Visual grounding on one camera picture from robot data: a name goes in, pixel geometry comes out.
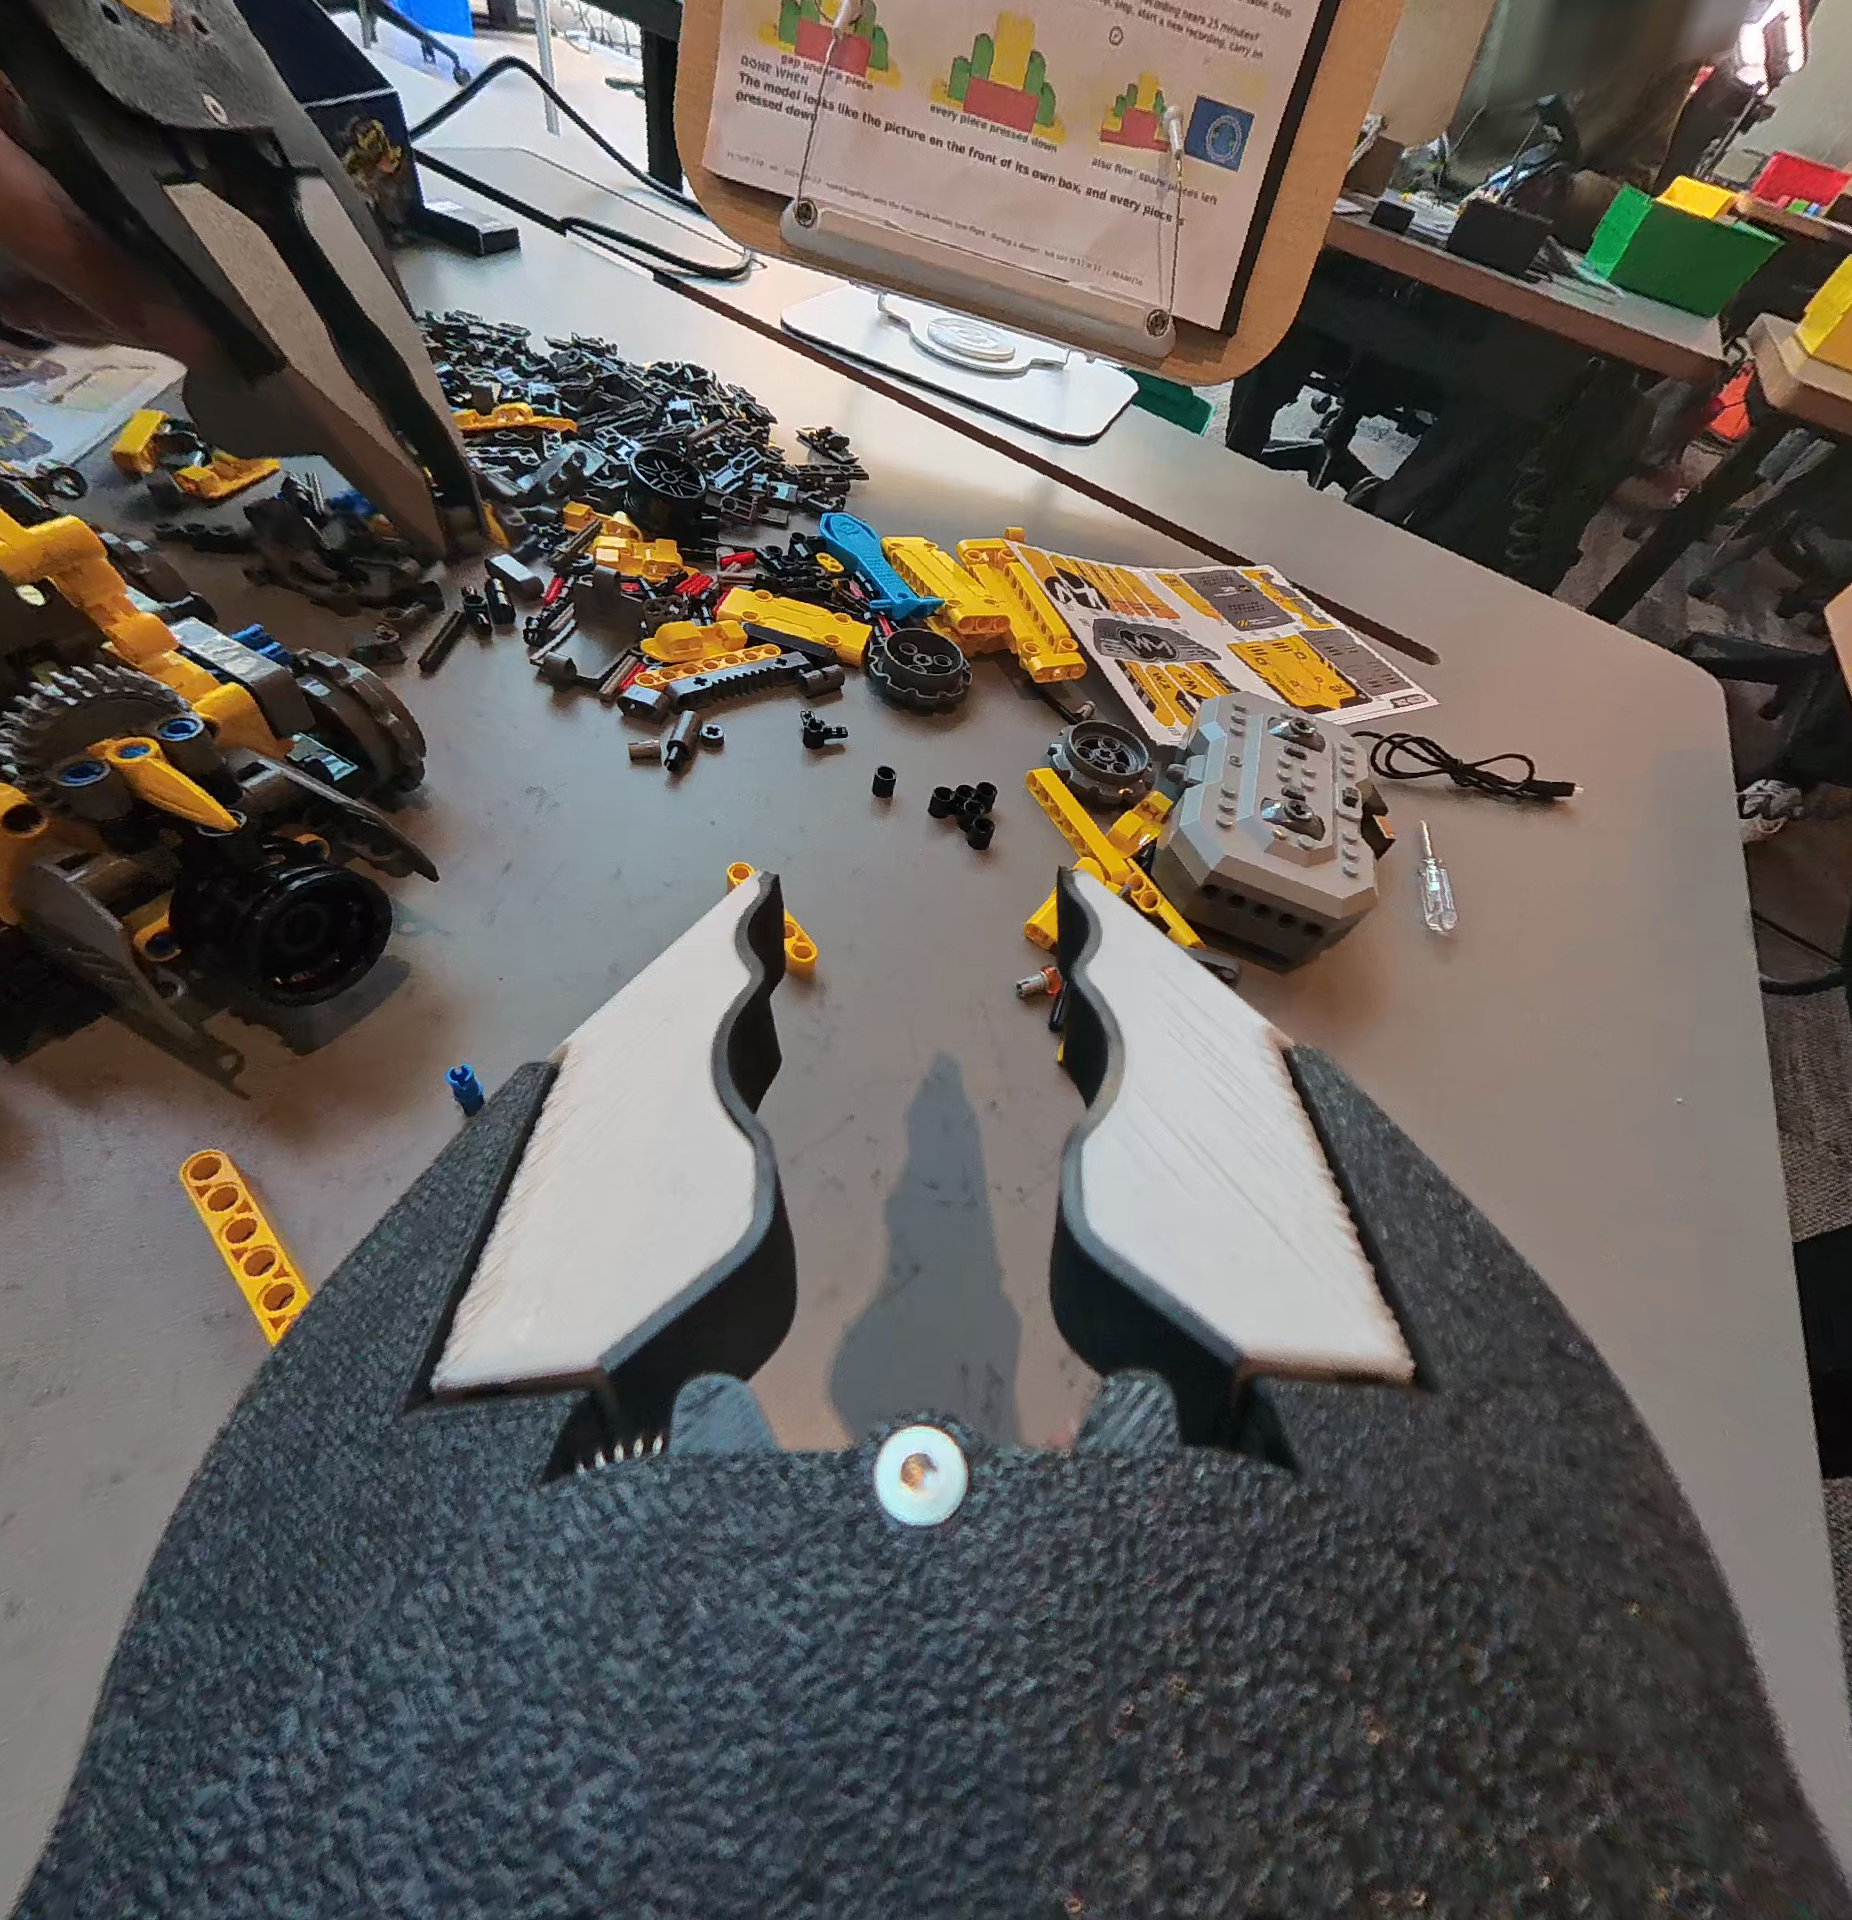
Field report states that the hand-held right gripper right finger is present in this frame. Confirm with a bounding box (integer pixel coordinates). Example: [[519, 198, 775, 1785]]
[[1049, 868, 1418, 1420]]

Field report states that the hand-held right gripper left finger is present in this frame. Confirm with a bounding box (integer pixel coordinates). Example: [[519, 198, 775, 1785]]
[[430, 868, 801, 1420]]

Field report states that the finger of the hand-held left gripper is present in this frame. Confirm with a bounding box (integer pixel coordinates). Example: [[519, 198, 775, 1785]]
[[163, 177, 459, 560], [285, 162, 489, 553]]

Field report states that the long yellow holed beam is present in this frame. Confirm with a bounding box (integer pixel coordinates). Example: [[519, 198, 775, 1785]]
[[180, 1149, 313, 1346]]

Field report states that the yellow beam assembly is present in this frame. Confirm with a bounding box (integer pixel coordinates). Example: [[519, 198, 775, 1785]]
[[1021, 768, 1243, 1050]]

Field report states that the yellow toy vehicle model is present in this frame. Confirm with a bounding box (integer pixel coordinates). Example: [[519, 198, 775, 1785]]
[[0, 487, 439, 1098]]

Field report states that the grey desk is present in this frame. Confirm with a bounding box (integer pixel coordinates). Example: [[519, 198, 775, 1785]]
[[0, 142, 1852, 1878]]

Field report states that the person's left hand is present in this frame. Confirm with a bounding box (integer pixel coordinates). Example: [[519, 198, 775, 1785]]
[[0, 43, 210, 373]]

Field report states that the dark blue kit box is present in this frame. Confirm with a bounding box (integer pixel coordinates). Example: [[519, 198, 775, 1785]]
[[243, 0, 421, 233]]

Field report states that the instruction booklet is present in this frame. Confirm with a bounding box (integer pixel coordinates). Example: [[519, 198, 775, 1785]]
[[0, 338, 169, 468]]

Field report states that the black wheel rim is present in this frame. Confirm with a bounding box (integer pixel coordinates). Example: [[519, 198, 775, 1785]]
[[625, 444, 714, 533]]

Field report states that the pile of mixed coloured pieces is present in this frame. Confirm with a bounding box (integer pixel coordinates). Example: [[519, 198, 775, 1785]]
[[108, 404, 886, 774]]

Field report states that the grey curved panel piece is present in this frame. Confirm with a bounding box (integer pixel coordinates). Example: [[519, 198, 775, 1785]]
[[534, 562, 673, 685]]

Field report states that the short yellow holed beam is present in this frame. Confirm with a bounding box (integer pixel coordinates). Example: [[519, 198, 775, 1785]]
[[725, 862, 823, 979]]

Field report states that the grey battery box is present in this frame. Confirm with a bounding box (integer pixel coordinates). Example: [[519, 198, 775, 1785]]
[[1156, 689, 1390, 978]]

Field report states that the yellow rectangular panel piece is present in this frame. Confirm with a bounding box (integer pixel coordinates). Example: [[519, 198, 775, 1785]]
[[714, 585, 873, 666]]

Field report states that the grey gear rack beam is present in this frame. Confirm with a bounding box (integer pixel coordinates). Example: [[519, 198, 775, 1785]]
[[621, 645, 849, 723]]

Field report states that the dark grey sprocket wheel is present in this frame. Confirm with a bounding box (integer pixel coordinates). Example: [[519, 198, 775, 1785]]
[[1049, 721, 1160, 795], [866, 626, 975, 711]]

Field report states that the blue brick separator tool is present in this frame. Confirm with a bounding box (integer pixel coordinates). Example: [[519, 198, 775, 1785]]
[[817, 513, 944, 623]]

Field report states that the yellow sticker sheet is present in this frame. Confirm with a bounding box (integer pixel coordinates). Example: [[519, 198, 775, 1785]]
[[1015, 541, 1433, 747]]

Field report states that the wooden instruction board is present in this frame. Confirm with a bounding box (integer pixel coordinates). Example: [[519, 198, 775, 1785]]
[[673, 0, 1407, 390]]

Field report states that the far work table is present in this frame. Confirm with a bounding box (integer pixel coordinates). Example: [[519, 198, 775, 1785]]
[[1322, 196, 1852, 450]]

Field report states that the green plastic bin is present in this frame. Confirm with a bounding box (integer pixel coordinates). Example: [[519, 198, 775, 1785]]
[[1582, 181, 1785, 322]]

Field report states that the yellow plastic bin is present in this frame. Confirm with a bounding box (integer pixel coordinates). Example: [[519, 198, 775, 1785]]
[[1795, 254, 1852, 385]]

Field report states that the black battery box cable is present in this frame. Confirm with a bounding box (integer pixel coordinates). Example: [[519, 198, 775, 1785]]
[[1353, 729, 1581, 803]]

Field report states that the yellow stacked beam frame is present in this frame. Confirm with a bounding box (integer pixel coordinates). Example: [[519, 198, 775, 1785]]
[[883, 528, 1088, 680]]

